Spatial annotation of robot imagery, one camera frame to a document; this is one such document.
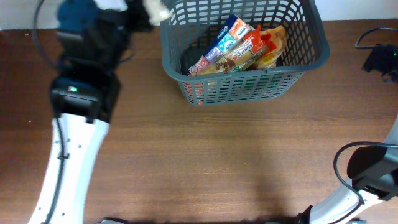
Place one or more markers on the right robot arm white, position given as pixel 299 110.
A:
pixel 372 179

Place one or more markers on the orange spaghetti pack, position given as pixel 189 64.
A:
pixel 233 63

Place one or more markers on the tissue multipack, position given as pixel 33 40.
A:
pixel 229 36

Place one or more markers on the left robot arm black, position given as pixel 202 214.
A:
pixel 94 36

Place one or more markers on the green bottle with label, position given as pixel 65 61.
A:
pixel 270 84

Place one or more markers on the grey plastic basket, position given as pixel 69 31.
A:
pixel 188 34

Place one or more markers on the orange coffee sachet bag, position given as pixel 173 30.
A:
pixel 276 42

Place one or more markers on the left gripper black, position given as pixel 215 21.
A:
pixel 138 8

